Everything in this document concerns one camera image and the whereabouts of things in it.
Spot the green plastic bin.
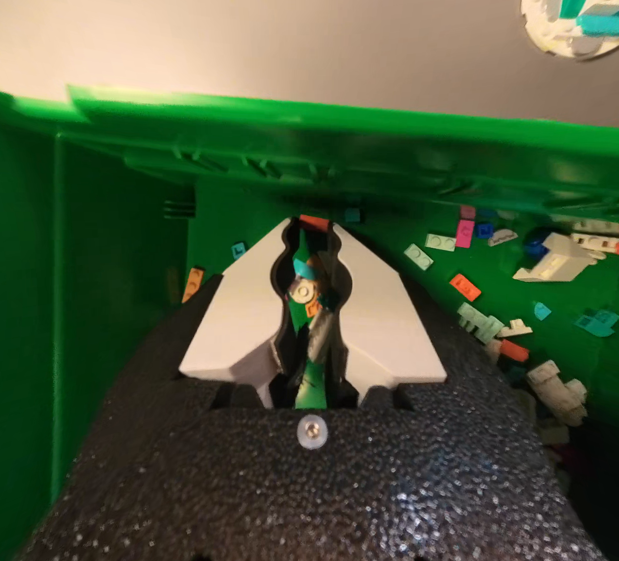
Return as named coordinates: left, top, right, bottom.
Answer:
left=0, top=84, right=619, bottom=561

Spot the round white lego base build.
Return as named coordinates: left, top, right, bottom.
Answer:
left=521, top=0, right=619, bottom=61

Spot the pile of lego pieces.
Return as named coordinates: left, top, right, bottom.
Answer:
left=164, top=205, right=619, bottom=455

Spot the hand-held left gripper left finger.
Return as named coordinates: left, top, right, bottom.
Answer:
left=179, top=218, right=297, bottom=408

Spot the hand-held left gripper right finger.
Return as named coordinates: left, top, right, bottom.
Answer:
left=331, top=222, right=448, bottom=402

